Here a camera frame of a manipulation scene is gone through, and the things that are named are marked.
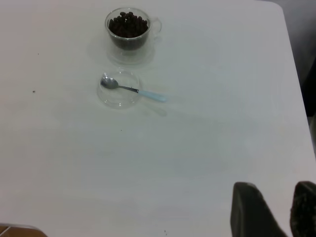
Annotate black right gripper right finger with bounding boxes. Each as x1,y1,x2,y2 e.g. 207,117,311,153
290,181,316,237

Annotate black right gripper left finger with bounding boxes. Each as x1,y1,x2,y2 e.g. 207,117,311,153
230,182,287,237

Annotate metal spoon light-blue handle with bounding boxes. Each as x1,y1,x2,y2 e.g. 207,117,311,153
100,76,167,103

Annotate dark roasted coffee beans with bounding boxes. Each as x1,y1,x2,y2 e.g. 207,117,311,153
108,11,149,49

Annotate glass cup of dark beans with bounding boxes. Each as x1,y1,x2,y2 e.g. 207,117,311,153
106,45,155,66

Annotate double-walled glass cup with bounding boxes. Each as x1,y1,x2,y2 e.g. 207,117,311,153
105,7,163,56

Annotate small clear glass dish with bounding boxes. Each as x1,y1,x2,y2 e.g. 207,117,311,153
97,69,142,110

